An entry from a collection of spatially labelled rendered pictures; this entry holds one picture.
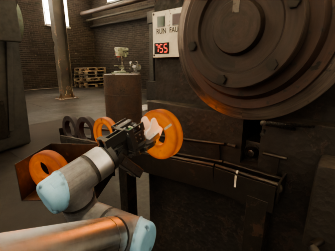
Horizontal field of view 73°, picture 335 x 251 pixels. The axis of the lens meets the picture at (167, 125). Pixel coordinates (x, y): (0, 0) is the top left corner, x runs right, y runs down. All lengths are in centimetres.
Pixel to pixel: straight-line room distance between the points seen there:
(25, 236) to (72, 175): 20
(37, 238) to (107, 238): 12
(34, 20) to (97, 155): 1069
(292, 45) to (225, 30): 15
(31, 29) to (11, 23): 800
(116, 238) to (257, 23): 51
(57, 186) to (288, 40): 55
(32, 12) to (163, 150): 1069
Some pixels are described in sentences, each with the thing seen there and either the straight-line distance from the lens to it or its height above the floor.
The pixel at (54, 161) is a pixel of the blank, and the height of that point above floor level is 72.
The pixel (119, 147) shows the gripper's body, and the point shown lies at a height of 83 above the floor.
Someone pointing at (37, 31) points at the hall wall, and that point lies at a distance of 1112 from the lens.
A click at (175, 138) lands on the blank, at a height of 83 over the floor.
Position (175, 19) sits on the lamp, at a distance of 96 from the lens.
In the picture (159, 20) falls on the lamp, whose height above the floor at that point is 120.
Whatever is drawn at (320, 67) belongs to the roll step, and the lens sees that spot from 61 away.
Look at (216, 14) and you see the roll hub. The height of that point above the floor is 115.
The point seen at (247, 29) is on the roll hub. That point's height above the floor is 111.
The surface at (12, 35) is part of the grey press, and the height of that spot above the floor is 133.
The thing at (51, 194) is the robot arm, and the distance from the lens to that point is 50.
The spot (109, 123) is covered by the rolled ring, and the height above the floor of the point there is 75.
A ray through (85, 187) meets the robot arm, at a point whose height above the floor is 78.
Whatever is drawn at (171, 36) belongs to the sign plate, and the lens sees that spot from 97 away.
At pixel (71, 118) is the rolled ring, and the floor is 72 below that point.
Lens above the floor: 103
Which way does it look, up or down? 15 degrees down
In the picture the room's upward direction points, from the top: straight up
